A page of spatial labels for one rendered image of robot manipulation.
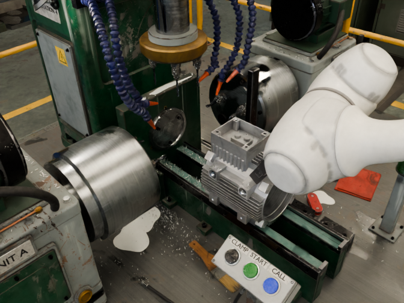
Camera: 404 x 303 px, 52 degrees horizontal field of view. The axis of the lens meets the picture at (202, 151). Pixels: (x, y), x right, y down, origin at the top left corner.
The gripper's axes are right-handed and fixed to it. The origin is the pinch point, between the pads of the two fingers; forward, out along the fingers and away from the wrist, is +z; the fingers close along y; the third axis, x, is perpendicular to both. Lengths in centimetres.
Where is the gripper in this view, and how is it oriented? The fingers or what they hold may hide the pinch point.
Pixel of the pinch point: (261, 172)
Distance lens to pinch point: 99.3
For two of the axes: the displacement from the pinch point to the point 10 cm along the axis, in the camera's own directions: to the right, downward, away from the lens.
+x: 6.2, 7.6, -1.9
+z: -3.4, 4.8, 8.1
